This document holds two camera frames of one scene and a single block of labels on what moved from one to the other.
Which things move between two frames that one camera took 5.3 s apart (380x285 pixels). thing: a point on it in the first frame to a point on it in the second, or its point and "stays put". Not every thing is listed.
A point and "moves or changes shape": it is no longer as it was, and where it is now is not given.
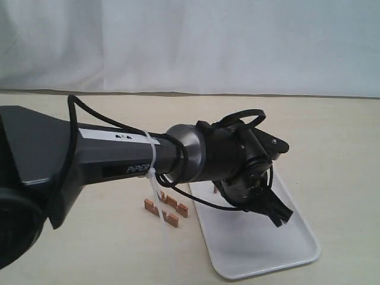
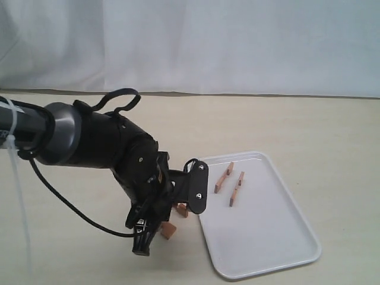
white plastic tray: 245,243 stays put
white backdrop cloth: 327,48 stays put
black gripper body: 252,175 to 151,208
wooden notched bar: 180,208 stays put
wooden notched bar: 170,218 moves or changes shape
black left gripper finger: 276,208 to 142,242
